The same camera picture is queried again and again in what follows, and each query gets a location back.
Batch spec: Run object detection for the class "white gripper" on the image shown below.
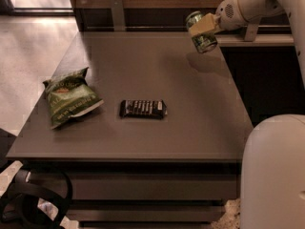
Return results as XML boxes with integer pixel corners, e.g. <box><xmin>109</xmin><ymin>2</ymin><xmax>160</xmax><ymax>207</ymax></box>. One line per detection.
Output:
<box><xmin>189</xmin><ymin>0</ymin><xmax>250</xmax><ymax>37</ymax></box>

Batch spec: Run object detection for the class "green soda can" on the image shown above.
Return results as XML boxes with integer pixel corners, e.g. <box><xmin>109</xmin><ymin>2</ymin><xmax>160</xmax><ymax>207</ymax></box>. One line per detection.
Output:
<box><xmin>186</xmin><ymin>10</ymin><xmax>217</xmax><ymax>53</ymax></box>

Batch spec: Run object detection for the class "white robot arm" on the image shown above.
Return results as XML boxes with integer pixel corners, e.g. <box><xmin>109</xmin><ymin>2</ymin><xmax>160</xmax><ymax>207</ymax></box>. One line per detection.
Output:
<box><xmin>188</xmin><ymin>0</ymin><xmax>305</xmax><ymax>229</ymax></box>

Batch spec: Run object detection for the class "black candy bar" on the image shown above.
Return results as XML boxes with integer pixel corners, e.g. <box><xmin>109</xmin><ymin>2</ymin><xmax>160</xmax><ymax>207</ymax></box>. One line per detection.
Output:
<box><xmin>119</xmin><ymin>100</ymin><xmax>167</xmax><ymax>119</ymax></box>

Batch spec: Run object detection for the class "grey drawer cabinet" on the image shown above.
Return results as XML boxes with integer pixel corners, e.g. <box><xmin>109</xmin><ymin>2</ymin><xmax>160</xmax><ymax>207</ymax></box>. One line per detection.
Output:
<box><xmin>9</xmin><ymin>32</ymin><xmax>253</xmax><ymax>228</ymax></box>

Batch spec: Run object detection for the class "green chip bag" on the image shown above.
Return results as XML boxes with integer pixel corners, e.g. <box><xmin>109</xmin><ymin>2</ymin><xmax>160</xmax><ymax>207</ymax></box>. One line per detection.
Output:
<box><xmin>43</xmin><ymin>68</ymin><xmax>104</xmax><ymax>129</ymax></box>

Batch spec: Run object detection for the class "black chair base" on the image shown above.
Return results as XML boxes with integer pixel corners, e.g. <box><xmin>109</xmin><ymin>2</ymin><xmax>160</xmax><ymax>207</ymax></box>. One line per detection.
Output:
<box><xmin>0</xmin><ymin>161</ymin><xmax>78</xmax><ymax>229</ymax></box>

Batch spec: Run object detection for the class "right metal bracket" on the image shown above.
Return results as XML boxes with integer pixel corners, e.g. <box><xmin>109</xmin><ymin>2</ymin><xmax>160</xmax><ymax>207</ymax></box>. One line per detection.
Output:
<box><xmin>244</xmin><ymin>17</ymin><xmax>261</xmax><ymax>42</ymax></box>

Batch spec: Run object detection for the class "metal bracket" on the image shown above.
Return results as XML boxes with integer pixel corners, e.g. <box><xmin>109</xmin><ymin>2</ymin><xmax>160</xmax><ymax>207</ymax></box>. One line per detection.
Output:
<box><xmin>244</xmin><ymin>17</ymin><xmax>261</xmax><ymax>42</ymax></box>
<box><xmin>110</xmin><ymin>0</ymin><xmax>126</xmax><ymax>31</ymax></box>

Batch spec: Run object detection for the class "left metal bracket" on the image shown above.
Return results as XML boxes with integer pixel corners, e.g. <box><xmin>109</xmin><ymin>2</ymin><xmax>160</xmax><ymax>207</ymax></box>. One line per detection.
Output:
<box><xmin>110</xmin><ymin>0</ymin><xmax>126</xmax><ymax>31</ymax></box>

